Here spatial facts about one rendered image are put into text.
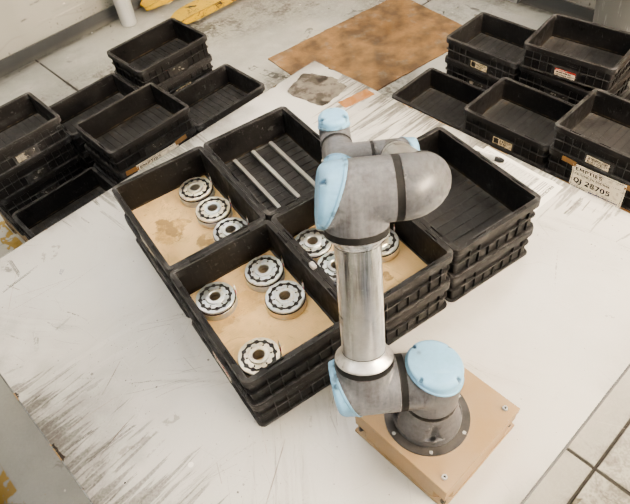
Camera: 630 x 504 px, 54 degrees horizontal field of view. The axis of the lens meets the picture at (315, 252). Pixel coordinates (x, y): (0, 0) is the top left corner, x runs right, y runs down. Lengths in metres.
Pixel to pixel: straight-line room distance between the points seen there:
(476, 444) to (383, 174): 0.67
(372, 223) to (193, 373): 0.81
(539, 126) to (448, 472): 1.79
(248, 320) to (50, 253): 0.80
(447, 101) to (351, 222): 2.15
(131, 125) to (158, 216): 1.06
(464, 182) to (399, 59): 2.14
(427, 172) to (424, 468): 0.65
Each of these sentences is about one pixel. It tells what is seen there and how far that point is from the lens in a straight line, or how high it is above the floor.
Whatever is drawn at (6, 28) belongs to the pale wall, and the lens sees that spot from 4.61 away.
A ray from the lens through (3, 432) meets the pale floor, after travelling 2.71.
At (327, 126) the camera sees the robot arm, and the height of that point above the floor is 1.20.
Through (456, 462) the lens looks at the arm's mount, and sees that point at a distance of 1.40.
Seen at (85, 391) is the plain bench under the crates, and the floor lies 0.70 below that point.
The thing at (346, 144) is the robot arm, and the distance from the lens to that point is 1.43.
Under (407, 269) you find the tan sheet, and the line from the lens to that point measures 1.63.
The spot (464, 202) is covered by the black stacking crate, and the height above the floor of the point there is 0.83.
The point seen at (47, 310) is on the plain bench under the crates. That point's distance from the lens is 1.97.
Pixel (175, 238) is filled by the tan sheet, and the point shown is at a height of 0.83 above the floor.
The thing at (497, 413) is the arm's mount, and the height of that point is 0.79.
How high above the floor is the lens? 2.09
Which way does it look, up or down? 49 degrees down
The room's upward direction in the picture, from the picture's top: 8 degrees counter-clockwise
